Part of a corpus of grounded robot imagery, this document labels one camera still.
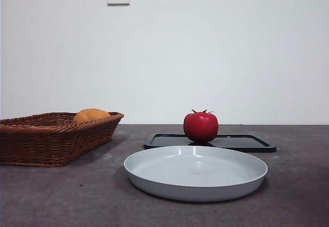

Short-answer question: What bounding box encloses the black rectangular tray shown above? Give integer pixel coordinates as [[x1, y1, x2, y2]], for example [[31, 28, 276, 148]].
[[143, 132, 277, 153]]

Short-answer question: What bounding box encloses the red tomato with green calyx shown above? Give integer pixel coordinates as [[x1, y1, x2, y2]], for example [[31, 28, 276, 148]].
[[183, 108, 220, 143]]

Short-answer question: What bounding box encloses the grey round plate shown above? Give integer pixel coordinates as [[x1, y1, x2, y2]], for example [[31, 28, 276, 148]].
[[123, 145, 268, 202]]

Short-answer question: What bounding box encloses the orange round bread bun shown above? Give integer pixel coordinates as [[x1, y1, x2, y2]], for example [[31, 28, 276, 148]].
[[74, 108, 111, 124]]

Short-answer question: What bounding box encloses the brown woven wicker basket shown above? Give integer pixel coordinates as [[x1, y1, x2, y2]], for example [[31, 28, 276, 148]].
[[0, 111, 125, 167]]

